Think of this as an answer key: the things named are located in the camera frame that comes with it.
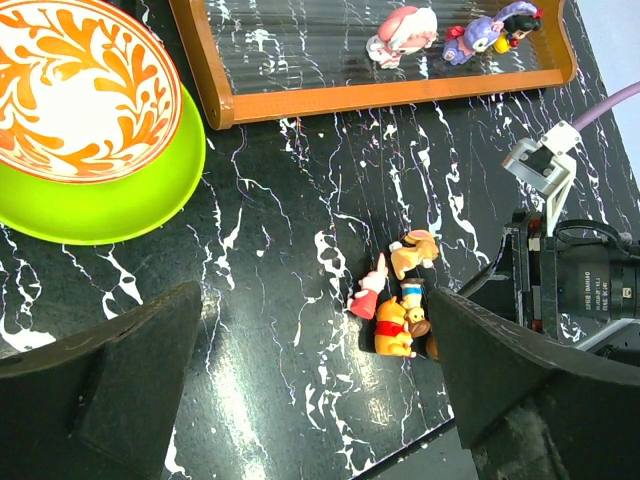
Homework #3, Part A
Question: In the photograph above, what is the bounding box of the yellow bear toy figure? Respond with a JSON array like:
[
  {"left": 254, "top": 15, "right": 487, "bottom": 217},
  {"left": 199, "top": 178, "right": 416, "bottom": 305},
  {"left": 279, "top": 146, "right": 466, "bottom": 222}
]
[{"left": 374, "top": 296, "right": 416, "bottom": 358}]

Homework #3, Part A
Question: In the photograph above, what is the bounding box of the Snow White toy figure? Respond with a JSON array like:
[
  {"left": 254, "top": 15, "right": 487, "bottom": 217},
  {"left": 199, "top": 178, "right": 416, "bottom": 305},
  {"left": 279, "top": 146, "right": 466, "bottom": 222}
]
[{"left": 493, "top": 9, "right": 543, "bottom": 54}]

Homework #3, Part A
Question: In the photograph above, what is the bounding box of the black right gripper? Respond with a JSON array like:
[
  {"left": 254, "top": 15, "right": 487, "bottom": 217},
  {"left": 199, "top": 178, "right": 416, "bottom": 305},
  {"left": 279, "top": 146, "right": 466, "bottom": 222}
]
[{"left": 458, "top": 210, "right": 639, "bottom": 340}]

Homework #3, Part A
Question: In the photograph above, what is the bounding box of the orange patterned white bowl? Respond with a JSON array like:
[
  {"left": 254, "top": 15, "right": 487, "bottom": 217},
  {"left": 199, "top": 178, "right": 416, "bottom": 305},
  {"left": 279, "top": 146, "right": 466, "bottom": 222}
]
[{"left": 1, "top": 1, "right": 184, "bottom": 184}]

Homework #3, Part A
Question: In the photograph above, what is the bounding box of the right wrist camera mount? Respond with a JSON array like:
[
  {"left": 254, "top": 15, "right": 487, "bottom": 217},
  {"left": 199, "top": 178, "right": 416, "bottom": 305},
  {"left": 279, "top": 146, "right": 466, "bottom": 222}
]
[{"left": 502, "top": 121, "right": 582, "bottom": 237}]

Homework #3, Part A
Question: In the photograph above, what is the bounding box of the pink piglet toy figure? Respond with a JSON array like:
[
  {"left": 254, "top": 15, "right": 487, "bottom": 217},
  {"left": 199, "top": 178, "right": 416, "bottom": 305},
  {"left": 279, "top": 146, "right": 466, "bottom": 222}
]
[{"left": 347, "top": 253, "right": 388, "bottom": 320}]

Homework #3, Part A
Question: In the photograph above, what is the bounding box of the brown rabbit toy figure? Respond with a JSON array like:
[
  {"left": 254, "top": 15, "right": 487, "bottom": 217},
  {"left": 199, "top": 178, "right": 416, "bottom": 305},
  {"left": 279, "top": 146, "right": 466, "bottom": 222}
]
[{"left": 389, "top": 229, "right": 440, "bottom": 281}]

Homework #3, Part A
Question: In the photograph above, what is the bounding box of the lime green plate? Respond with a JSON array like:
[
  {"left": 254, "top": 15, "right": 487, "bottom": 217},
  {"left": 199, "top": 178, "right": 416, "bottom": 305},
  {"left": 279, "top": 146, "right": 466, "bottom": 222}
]
[{"left": 1, "top": 89, "right": 206, "bottom": 246}]

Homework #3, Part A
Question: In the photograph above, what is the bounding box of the wooden tiered display shelf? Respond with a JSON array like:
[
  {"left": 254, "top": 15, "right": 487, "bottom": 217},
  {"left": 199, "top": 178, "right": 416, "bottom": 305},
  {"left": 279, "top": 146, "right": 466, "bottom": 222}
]
[{"left": 169, "top": 1, "right": 577, "bottom": 130}]

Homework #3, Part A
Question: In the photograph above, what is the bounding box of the purple bunny toy figure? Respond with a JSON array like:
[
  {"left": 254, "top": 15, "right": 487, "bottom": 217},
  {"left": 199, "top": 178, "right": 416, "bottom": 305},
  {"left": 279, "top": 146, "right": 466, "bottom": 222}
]
[{"left": 442, "top": 1, "right": 541, "bottom": 65}]

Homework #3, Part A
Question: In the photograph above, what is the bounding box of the brown haired small toy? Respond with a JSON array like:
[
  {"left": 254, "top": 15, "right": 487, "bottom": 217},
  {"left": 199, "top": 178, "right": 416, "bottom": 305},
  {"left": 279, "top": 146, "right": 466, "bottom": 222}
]
[{"left": 406, "top": 307, "right": 440, "bottom": 361}]

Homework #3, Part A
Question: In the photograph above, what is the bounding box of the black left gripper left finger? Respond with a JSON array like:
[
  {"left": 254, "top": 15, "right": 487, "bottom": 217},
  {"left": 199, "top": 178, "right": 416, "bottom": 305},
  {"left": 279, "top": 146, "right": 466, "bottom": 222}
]
[{"left": 1, "top": 281, "right": 202, "bottom": 479}]

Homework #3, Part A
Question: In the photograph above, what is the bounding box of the pink white lamb toy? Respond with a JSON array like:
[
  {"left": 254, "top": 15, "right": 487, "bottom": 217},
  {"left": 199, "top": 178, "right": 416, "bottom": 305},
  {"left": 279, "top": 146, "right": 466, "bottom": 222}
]
[{"left": 366, "top": 6, "right": 438, "bottom": 69}]

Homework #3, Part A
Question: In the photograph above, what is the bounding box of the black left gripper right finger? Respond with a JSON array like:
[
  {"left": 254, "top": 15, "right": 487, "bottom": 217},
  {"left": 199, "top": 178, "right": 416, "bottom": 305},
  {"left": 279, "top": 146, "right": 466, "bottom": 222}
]
[{"left": 428, "top": 288, "right": 639, "bottom": 479}]

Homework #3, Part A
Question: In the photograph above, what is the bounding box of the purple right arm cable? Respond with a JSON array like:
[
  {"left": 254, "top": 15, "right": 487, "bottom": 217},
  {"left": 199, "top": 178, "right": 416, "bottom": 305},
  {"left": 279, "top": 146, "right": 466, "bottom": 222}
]
[{"left": 572, "top": 79, "right": 640, "bottom": 132}]

